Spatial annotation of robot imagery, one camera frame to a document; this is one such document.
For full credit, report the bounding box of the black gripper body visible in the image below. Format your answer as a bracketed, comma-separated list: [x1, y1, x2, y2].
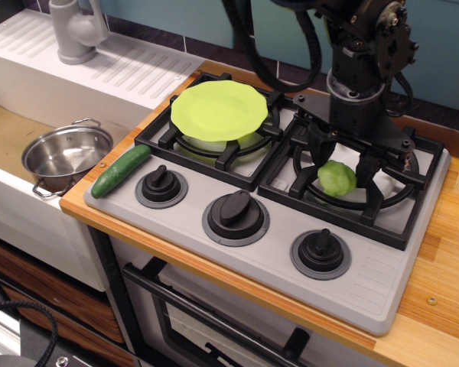
[293, 93, 415, 161]

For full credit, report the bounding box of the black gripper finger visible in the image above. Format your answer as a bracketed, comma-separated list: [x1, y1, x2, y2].
[307, 125, 337, 167]
[355, 151, 383, 188]

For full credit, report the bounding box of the green toy cauliflower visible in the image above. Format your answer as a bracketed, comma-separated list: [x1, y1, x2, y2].
[317, 160, 356, 197]

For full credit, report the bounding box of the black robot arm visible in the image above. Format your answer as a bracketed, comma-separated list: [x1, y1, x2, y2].
[223, 1, 418, 187]

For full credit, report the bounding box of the lime green plate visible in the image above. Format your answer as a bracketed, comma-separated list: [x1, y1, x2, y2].
[171, 80, 269, 142]

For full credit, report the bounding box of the green toy pickle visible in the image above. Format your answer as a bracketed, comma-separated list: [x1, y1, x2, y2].
[90, 145, 151, 199]

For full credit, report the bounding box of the stainless steel pot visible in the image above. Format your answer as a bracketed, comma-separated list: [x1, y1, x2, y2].
[21, 118, 114, 198]

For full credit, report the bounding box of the white sink unit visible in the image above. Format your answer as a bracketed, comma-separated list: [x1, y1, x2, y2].
[0, 10, 203, 291]

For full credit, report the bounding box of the white right burner cap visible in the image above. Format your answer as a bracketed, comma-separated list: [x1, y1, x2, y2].
[313, 141, 399, 203]

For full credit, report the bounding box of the black right burner grate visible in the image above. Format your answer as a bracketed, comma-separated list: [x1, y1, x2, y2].
[258, 115, 450, 250]

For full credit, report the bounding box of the black burner grate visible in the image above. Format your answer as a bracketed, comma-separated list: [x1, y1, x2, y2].
[258, 115, 450, 250]
[135, 73, 296, 191]

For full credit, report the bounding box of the grey stove top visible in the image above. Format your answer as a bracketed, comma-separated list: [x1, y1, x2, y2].
[84, 90, 451, 335]

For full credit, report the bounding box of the black left burner grate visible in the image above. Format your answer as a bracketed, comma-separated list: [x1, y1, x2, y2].
[135, 73, 296, 191]

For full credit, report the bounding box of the black right stove knob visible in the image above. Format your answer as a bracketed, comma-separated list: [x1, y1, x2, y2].
[290, 229, 352, 281]

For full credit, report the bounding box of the black stove knob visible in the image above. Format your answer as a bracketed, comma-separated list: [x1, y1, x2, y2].
[135, 164, 188, 209]
[290, 229, 352, 281]
[202, 190, 270, 247]

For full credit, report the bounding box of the black middle stove knob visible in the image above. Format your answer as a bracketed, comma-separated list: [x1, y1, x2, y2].
[202, 190, 270, 247]

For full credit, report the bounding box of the black left stove knob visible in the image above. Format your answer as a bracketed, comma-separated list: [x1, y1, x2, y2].
[135, 164, 188, 209]

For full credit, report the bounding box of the grey toy faucet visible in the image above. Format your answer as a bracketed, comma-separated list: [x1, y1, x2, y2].
[49, 0, 109, 65]

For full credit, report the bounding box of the wooden drawer front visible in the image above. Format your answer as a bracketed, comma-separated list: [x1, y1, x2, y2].
[0, 236, 138, 367]

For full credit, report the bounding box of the black oven door handle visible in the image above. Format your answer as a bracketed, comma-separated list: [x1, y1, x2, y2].
[122, 258, 309, 366]

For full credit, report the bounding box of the black braided cable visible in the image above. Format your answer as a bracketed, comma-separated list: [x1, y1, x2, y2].
[0, 300, 59, 367]

